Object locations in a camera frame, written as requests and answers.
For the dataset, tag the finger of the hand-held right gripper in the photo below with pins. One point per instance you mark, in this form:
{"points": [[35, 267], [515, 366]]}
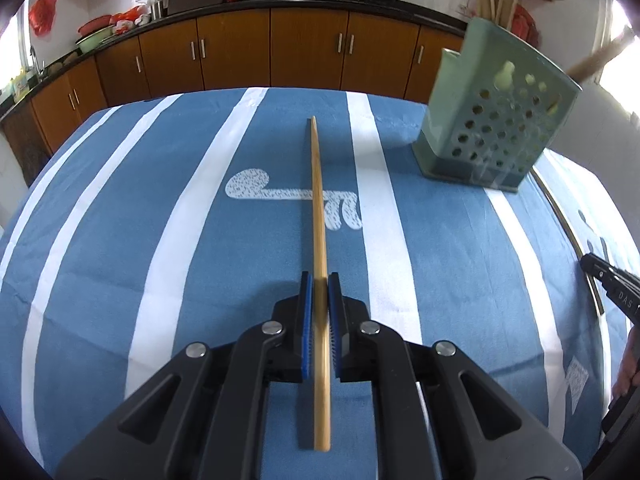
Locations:
{"points": [[612, 282]]}

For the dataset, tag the brown wooden kitchen cabinets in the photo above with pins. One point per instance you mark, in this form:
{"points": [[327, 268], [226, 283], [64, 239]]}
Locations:
{"points": [[230, 55]]}

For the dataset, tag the blue white striped tablecloth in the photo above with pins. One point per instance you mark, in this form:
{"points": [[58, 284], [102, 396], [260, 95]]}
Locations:
{"points": [[165, 220]]}

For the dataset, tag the person's right hand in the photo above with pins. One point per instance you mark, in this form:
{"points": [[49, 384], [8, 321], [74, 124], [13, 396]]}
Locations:
{"points": [[627, 365]]}

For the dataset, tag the green basin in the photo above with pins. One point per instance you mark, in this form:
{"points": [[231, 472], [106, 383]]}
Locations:
{"points": [[94, 40]]}

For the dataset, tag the red basin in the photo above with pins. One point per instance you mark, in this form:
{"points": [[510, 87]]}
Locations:
{"points": [[95, 24]]}

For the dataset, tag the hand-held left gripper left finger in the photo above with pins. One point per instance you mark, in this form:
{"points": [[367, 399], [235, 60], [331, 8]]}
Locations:
{"points": [[306, 325]]}

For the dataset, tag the metal chopstick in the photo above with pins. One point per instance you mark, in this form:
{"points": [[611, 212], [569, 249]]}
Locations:
{"points": [[575, 250]]}

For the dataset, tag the long wooden chopstick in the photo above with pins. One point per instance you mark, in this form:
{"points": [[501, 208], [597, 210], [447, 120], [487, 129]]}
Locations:
{"points": [[317, 200]]}

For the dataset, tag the metal cups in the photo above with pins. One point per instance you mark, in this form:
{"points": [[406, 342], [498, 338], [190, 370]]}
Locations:
{"points": [[158, 9]]}

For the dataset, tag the yellow dish soap bottle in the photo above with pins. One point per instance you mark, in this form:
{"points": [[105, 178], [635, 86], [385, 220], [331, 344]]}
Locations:
{"points": [[20, 87]]}

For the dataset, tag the wooden stick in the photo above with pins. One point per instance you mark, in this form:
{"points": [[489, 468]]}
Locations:
{"points": [[600, 55]]}

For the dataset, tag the red bag of goods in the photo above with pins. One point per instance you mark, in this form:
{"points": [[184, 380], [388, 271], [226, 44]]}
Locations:
{"points": [[526, 22]]}

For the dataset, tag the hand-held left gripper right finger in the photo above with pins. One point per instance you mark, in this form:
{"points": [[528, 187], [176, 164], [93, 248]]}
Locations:
{"points": [[334, 325]]}

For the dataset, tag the hanging red plastic bag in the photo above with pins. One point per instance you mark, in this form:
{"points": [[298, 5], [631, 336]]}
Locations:
{"points": [[43, 15]]}

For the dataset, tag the metal faucet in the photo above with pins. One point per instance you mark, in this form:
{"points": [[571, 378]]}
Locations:
{"points": [[36, 60]]}

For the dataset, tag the red and white packages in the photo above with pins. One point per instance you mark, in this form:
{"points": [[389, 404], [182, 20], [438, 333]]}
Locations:
{"points": [[129, 17]]}

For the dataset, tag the black kitchen countertop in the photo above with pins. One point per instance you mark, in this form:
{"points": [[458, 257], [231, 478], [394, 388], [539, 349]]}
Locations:
{"points": [[225, 10]]}

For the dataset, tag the green perforated utensil holder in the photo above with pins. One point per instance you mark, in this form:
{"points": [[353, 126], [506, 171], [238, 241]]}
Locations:
{"points": [[480, 110]]}

